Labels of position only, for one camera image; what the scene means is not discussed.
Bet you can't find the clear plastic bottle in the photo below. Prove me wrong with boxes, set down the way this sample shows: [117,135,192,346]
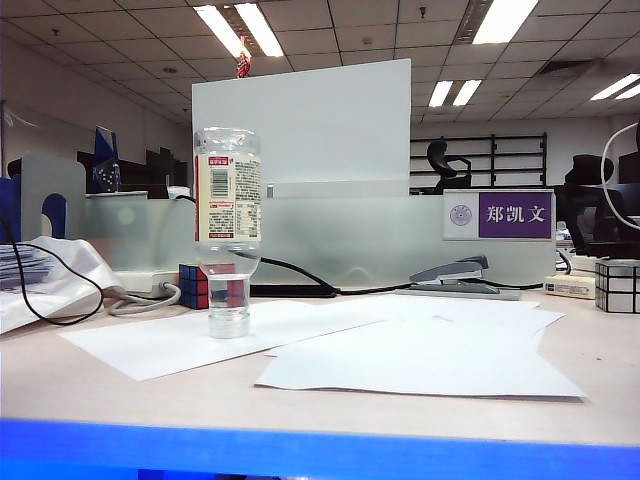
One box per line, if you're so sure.
[193,126,263,340]

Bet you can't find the frosted glass desk partition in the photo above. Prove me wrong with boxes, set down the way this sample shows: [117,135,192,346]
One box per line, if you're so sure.
[84,192,558,292]

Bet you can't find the white upright board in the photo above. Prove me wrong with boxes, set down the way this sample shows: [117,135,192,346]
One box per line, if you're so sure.
[191,58,413,200]

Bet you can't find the colourful Rubik's cube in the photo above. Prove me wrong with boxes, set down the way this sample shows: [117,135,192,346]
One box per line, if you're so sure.
[178,262,237,310]

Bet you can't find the grey stapler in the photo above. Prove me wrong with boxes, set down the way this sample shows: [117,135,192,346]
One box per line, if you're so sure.
[409,254,523,301]

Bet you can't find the black office chair with headrest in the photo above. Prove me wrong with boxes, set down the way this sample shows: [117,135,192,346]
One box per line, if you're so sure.
[426,139,474,194]

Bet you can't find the white paper sheet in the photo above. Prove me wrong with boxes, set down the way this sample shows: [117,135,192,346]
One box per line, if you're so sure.
[58,298,387,382]
[254,318,587,403]
[344,292,567,336]

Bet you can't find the white power strip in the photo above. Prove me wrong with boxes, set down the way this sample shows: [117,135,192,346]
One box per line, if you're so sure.
[113,269,182,294]

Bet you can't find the double tube ceiling light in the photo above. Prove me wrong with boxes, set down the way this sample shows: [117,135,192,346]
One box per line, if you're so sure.
[428,78,484,108]
[589,72,640,102]
[193,2,286,60]

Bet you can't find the black shelf rack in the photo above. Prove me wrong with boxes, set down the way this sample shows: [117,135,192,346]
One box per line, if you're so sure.
[410,132,549,189]

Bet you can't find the red hanging ornament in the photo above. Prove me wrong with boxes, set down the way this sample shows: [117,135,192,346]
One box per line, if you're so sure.
[236,35,253,79]

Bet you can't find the dark wooden cabinets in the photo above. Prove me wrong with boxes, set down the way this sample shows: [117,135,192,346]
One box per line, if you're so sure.
[76,146,195,200]

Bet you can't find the purple and white name plate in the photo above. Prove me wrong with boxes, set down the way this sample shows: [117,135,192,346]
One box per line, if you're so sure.
[442,188,556,241]

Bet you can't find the blue foreground edge strip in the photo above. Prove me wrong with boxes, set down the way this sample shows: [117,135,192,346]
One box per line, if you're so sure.
[0,418,640,480]

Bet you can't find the blue crystal trophy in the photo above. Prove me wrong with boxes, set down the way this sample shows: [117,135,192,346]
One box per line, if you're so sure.
[91,124,122,195]

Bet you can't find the white plastic bag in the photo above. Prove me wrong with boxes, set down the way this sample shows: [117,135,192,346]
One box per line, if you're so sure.
[0,235,125,335]

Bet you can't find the cream eraser box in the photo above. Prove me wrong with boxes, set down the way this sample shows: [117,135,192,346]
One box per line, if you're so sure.
[544,273,598,300]

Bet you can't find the grey metal bookend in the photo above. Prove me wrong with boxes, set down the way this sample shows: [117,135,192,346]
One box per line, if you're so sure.
[6,152,88,242]

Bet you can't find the black mesh office chair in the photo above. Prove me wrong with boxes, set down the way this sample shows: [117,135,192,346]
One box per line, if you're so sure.
[554,153,640,260]

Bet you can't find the single panel ceiling light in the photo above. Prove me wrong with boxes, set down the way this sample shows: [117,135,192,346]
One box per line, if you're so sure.
[472,0,541,46]

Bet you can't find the stack of printed papers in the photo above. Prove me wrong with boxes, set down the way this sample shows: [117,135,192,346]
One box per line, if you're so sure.
[0,243,55,292]

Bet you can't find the silver mirror cube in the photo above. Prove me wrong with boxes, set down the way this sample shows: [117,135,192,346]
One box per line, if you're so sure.
[594,259,640,315]

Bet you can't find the ceiling air vent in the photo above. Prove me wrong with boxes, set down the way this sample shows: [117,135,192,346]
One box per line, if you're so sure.
[538,58,602,77]

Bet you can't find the blue file holder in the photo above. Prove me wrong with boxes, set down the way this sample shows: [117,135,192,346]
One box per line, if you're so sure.
[0,175,68,244]

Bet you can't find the thick black cable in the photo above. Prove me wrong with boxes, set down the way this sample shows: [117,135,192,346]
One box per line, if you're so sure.
[175,194,545,299]

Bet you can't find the grey power cord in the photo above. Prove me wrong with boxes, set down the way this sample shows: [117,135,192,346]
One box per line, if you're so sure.
[107,281,183,317]

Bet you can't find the thin black cable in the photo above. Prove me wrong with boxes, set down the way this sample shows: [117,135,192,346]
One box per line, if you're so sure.
[0,219,106,327]

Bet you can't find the white cable loop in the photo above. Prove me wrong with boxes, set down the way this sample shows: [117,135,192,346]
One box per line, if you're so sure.
[600,121,640,227]

